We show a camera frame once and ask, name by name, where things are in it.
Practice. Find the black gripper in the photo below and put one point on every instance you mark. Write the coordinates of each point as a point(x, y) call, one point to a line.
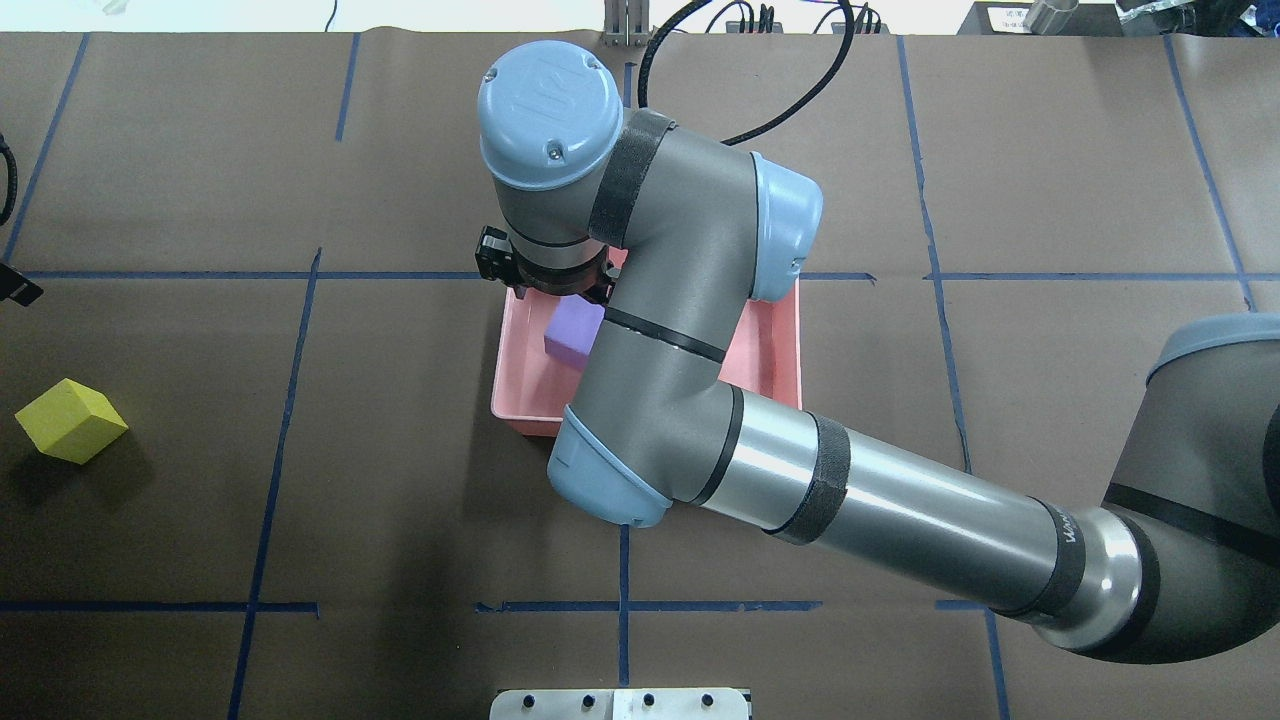
point(494, 257)

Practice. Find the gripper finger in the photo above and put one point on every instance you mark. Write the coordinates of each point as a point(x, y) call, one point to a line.
point(16, 287)

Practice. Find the purple foam block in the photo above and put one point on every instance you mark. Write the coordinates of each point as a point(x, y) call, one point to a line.
point(571, 331)

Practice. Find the yellow foam block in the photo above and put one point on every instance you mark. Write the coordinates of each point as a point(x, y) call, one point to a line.
point(71, 422)

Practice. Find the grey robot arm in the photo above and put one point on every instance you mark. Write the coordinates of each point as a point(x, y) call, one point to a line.
point(296, 158)

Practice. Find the pink plastic bin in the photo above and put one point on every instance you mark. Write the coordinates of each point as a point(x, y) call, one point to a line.
point(530, 390)

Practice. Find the dark box with label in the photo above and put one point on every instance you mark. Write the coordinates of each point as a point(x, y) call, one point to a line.
point(1041, 18)

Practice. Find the metal bracket at table edge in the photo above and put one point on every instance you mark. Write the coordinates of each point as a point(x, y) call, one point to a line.
point(626, 23)

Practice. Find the black cable plugs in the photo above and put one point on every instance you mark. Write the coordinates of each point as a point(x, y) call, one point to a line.
point(804, 17)

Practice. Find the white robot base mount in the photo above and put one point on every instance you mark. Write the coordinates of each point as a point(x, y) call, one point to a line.
point(623, 703)

